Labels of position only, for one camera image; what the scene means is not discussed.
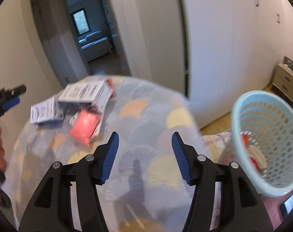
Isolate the pink packet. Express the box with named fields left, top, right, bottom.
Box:
left=69, top=109, right=102, bottom=145

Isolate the white milk carton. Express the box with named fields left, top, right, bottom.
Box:
left=30, top=96, right=64, bottom=124
left=58, top=78, right=115, bottom=114

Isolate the beige bedside table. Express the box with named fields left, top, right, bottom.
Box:
left=272, top=63, right=293, bottom=102

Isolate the smartphone with lit screen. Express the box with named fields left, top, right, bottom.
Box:
left=279, top=193, right=293, bottom=220

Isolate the white milk carton left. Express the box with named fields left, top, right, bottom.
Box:
left=30, top=96, right=64, bottom=124

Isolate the far room sofa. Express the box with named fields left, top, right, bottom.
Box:
left=78, top=30, right=113, bottom=62

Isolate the light blue laundry basket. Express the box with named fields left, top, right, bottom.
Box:
left=231, top=91, right=293, bottom=197

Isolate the patterned fan-print tablecloth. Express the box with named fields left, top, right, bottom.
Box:
left=3, top=77, right=224, bottom=231

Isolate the picture frame on nightstand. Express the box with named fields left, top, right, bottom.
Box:
left=283, top=56, right=293, bottom=71

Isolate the far room window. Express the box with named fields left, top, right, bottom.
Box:
left=71, top=8, right=91, bottom=36

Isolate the white milk carton right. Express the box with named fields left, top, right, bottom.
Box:
left=58, top=78, right=115, bottom=114

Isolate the white door black handle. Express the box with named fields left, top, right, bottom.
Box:
left=0, top=0, right=62, bottom=158

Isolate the white wardrobe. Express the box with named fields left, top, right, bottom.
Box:
left=183, top=0, right=283, bottom=127

